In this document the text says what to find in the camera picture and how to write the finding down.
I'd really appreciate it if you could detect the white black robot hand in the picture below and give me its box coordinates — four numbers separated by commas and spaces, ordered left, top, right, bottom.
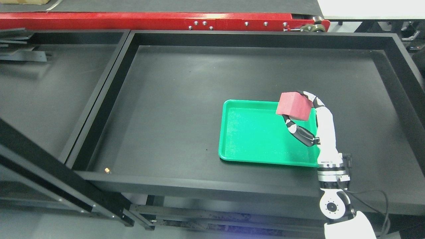
282, 91, 343, 168

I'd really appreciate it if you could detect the pink block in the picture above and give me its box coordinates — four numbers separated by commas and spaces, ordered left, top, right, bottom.
275, 92, 313, 121

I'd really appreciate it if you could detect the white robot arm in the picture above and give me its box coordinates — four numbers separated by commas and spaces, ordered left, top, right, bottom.
317, 163, 377, 239

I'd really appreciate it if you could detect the green tray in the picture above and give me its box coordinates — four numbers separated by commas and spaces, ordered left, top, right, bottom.
217, 99, 320, 168

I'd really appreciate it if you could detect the black metal shelf right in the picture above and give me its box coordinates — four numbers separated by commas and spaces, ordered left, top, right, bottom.
67, 31, 424, 225

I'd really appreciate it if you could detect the black metal shelf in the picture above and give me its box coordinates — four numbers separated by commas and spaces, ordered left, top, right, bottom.
1, 30, 155, 230
67, 31, 424, 225

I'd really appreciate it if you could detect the black metal shelf left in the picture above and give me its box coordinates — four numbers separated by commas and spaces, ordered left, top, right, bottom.
1, 30, 155, 230

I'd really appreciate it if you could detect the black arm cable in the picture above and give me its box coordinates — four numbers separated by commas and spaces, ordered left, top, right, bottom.
342, 188, 390, 238

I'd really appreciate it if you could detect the red conveyor frame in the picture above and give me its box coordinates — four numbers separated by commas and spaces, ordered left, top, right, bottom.
0, 12, 330, 31

